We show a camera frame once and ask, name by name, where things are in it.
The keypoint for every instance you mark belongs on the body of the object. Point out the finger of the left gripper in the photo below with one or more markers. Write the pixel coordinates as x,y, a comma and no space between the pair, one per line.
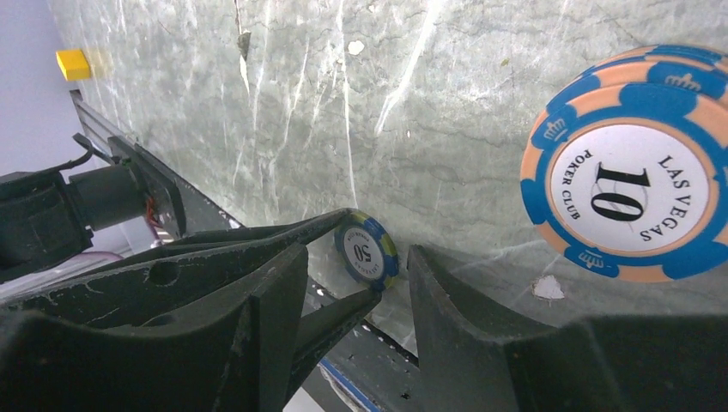
178,272
323,329

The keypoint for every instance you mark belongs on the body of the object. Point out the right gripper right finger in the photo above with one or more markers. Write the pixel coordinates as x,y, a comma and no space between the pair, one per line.
477,355

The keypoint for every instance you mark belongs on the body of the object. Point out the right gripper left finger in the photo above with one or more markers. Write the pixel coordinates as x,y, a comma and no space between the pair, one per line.
230,350

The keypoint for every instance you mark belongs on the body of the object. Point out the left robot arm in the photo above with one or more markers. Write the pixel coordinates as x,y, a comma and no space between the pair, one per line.
46,219

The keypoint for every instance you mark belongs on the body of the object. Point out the small yellow object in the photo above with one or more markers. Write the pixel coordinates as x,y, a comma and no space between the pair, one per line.
73,65

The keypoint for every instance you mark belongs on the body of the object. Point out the black base frame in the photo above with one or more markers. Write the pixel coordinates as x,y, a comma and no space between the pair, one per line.
366,369

